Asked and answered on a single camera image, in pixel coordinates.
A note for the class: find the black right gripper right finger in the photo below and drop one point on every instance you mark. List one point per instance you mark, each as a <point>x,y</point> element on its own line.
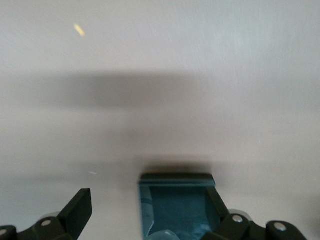
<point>225,225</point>

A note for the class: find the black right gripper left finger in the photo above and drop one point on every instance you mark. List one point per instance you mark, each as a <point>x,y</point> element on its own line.
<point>67,220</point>

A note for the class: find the black phone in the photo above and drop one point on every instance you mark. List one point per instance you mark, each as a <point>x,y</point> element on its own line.
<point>175,207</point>

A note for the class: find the small yellow speck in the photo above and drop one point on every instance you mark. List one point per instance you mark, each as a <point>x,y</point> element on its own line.
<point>79,29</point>

